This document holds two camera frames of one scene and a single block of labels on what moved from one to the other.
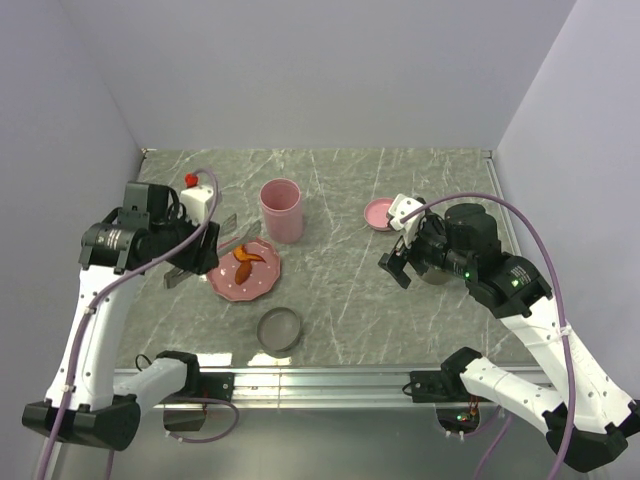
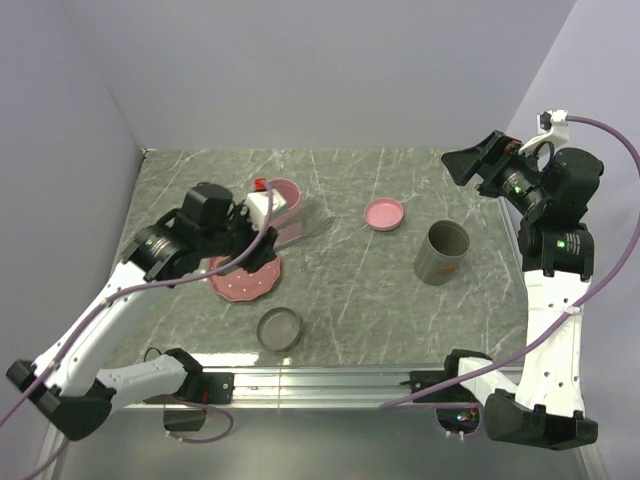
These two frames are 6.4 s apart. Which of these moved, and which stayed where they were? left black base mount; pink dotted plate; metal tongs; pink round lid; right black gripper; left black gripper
Moved: right black gripper; left black gripper; metal tongs
Stayed: pink dotted plate; left black base mount; pink round lid
